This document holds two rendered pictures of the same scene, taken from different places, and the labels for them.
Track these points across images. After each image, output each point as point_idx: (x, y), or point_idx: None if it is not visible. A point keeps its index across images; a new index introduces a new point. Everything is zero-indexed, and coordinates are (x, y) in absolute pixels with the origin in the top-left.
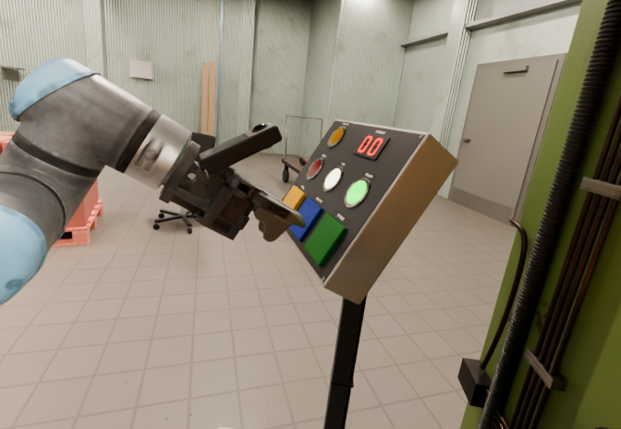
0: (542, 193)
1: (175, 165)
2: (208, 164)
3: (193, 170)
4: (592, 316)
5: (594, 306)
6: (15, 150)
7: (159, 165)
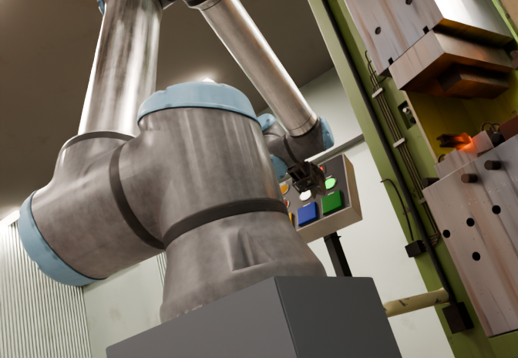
0: (384, 164)
1: None
2: None
3: None
4: (422, 172)
5: (420, 169)
6: (273, 136)
7: None
